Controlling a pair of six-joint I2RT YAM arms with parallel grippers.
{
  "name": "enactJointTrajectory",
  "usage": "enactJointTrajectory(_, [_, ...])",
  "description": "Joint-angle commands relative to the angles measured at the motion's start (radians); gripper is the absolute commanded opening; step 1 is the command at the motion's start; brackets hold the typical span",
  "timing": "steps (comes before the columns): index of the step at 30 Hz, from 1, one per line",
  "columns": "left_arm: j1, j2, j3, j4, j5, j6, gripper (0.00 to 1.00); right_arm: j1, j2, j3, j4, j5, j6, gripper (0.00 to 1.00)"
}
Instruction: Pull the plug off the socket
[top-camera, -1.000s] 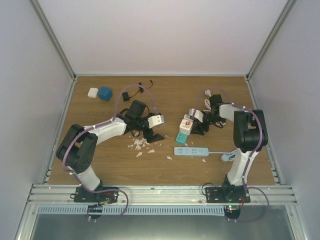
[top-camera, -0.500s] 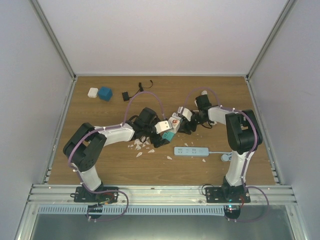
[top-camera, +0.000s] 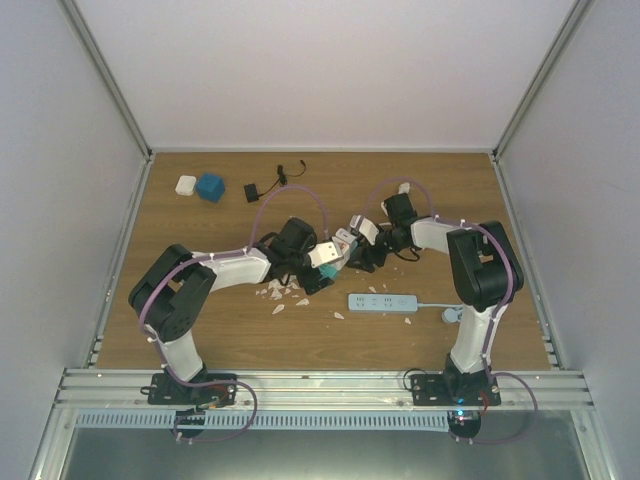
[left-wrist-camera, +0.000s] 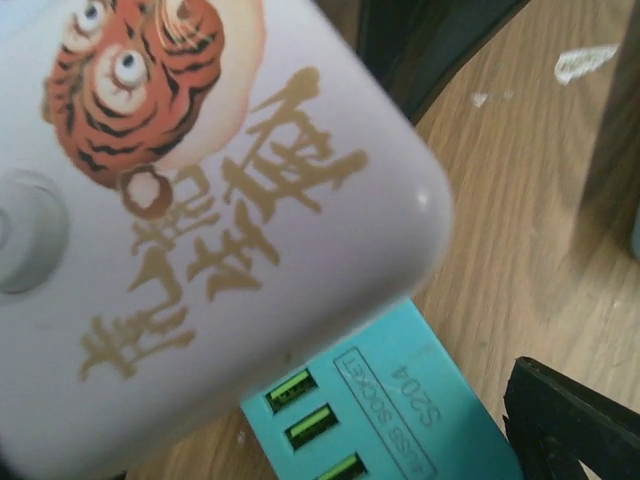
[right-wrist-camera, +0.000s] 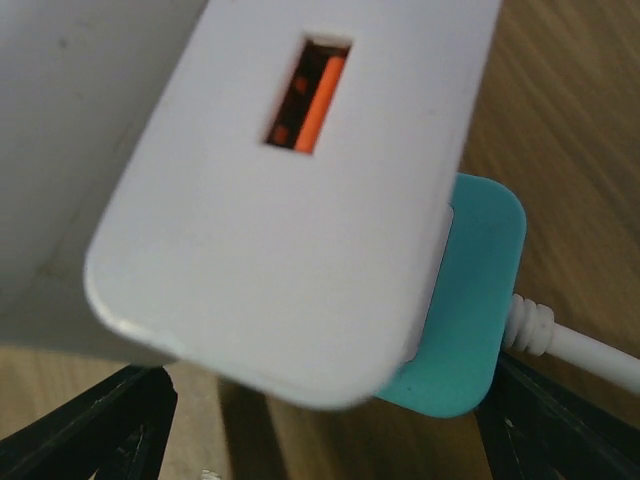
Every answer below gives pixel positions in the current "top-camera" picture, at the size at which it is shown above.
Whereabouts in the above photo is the light blue power strip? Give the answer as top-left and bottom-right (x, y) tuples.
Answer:
(347, 293), (419, 314)

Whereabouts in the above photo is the blue cube plug adapter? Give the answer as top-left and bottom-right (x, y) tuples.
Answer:
(195, 173), (225, 203)

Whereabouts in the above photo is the white square plug adapter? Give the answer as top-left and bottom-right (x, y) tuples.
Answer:
(175, 175), (198, 196)

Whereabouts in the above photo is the white cube socket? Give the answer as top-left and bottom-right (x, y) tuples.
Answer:
(333, 228), (357, 261)

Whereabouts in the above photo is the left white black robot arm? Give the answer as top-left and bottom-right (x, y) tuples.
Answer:
(128, 218), (343, 404)

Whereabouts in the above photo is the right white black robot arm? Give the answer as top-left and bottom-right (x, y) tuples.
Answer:
(350, 194), (524, 405)

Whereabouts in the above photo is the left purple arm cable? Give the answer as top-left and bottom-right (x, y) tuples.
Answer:
(138, 184), (331, 446)

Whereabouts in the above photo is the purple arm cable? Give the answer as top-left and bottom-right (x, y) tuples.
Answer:
(362, 177), (540, 446)
(138, 184), (331, 446)

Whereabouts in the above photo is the black adapter cable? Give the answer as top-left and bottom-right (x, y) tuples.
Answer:
(258, 159), (308, 195)

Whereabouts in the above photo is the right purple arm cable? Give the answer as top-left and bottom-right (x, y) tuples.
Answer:
(362, 177), (540, 446)

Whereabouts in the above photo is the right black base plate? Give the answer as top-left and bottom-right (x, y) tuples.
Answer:
(409, 372), (502, 408)

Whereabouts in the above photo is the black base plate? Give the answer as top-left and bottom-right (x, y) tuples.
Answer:
(409, 372), (502, 408)
(140, 373), (238, 408)

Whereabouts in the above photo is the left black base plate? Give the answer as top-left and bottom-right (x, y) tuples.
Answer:
(140, 373), (238, 408)

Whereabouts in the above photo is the aluminium front rail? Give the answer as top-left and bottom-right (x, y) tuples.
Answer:
(54, 369), (595, 411)

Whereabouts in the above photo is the left aluminium frame post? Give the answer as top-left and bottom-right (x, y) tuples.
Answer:
(57, 0), (153, 163)

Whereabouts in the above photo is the aluminium frame post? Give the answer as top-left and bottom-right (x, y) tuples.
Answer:
(57, 0), (153, 163)
(490, 0), (593, 163)

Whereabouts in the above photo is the grey slotted cable duct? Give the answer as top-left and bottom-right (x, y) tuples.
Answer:
(76, 409), (449, 432)

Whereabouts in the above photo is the right aluminium frame post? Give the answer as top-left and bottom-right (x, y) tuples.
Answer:
(490, 0), (593, 163)

